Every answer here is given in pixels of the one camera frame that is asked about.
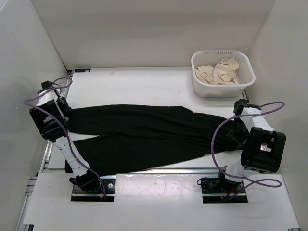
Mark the beige trousers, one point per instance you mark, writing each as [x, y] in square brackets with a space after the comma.
[224, 73]

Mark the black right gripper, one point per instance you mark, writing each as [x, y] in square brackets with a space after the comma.
[240, 139]

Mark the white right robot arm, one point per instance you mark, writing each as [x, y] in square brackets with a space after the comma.
[262, 147]

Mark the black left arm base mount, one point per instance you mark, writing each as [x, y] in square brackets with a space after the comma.
[104, 192]

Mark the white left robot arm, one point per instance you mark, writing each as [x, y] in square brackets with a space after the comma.
[47, 111]

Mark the aluminium table edge rail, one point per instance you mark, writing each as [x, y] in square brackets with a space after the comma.
[164, 170]

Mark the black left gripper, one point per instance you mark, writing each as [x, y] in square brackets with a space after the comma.
[66, 109]

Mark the black trousers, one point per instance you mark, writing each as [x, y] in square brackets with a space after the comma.
[138, 137]

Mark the dark label sticker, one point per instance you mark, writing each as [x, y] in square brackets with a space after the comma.
[82, 70]

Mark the white plastic laundry basket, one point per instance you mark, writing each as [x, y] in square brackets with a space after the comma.
[245, 75]

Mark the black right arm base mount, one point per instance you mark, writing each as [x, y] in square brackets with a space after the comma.
[215, 190]

